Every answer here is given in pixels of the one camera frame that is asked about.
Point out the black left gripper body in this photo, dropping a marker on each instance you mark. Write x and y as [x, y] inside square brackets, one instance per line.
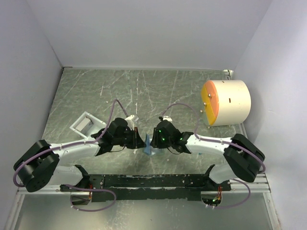
[127, 139]

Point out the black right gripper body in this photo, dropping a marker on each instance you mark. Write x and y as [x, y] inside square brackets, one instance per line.
[159, 142]

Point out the green card holder wallet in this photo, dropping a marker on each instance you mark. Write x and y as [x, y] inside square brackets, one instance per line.
[150, 150]

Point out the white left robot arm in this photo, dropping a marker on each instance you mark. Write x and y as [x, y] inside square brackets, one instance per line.
[46, 164]

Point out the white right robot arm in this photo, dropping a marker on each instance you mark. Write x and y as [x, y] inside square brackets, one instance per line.
[243, 159]

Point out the white card tray box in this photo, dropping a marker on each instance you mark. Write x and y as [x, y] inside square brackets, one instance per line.
[87, 127]

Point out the grey credit card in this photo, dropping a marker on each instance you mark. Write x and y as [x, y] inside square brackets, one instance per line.
[85, 123]

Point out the white cylinder with orange lid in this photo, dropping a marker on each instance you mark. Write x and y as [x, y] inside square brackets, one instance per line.
[226, 102]

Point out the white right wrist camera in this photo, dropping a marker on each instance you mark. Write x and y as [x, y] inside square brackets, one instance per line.
[165, 117]

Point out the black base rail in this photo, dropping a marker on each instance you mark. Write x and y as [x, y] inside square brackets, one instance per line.
[103, 187]

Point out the aluminium frame profile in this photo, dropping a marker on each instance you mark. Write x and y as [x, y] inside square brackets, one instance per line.
[42, 183]

